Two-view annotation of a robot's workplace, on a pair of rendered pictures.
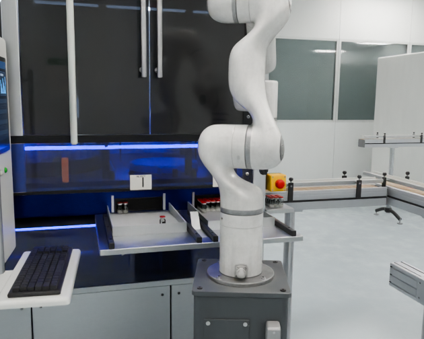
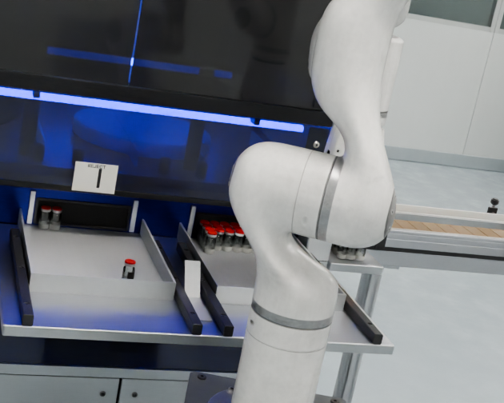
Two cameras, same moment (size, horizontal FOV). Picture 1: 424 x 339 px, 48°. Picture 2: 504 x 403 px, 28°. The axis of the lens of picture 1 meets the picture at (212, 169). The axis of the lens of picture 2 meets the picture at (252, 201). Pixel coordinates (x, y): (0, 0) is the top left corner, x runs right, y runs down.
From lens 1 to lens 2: 0.26 m
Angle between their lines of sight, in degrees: 9
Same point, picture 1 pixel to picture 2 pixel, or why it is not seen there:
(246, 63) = (354, 41)
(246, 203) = (304, 307)
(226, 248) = (250, 379)
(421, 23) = not seen: outside the picture
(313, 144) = (440, 70)
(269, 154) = (366, 227)
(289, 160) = not seen: hidden behind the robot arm
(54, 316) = not seen: outside the picture
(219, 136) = (275, 173)
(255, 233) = (310, 362)
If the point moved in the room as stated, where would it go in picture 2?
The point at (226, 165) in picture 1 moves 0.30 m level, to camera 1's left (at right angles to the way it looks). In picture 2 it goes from (278, 229) to (62, 190)
